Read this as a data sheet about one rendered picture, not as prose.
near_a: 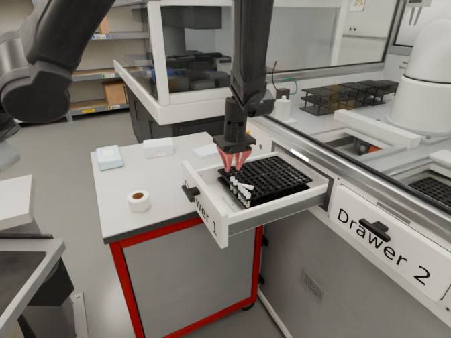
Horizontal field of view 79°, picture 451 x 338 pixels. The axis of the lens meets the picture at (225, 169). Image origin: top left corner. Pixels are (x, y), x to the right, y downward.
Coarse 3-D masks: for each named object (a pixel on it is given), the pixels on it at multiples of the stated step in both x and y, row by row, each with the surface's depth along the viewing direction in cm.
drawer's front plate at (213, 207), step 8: (184, 160) 84; (184, 168) 82; (192, 168) 79; (184, 176) 84; (192, 176) 76; (184, 184) 86; (192, 184) 78; (200, 184) 72; (200, 192) 72; (208, 192) 69; (200, 200) 74; (208, 200) 67; (216, 200) 66; (208, 208) 69; (216, 208) 63; (224, 208) 63; (200, 216) 77; (216, 216) 65; (224, 216) 62; (208, 224) 72; (216, 224) 66; (224, 224) 63; (216, 232) 67; (224, 232) 64; (216, 240) 69; (224, 240) 65
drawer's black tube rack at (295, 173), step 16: (256, 160) 90; (272, 160) 90; (240, 176) 86; (256, 176) 81; (272, 176) 81; (288, 176) 81; (304, 176) 81; (256, 192) 73; (272, 192) 74; (288, 192) 79
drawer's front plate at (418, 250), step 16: (336, 192) 72; (352, 192) 69; (336, 208) 73; (352, 208) 68; (368, 208) 64; (336, 224) 74; (352, 224) 69; (384, 224) 61; (400, 224) 58; (368, 240) 66; (400, 240) 58; (416, 240) 55; (384, 256) 63; (416, 256) 56; (432, 256) 53; (448, 256) 51; (400, 272) 60; (416, 272) 57; (432, 272) 54; (448, 272) 51; (432, 288) 54
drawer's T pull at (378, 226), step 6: (360, 222) 62; (366, 222) 61; (378, 222) 61; (366, 228) 61; (372, 228) 60; (378, 228) 60; (384, 228) 60; (378, 234) 59; (384, 234) 58; (384, 240) 58; (390, 240) 57
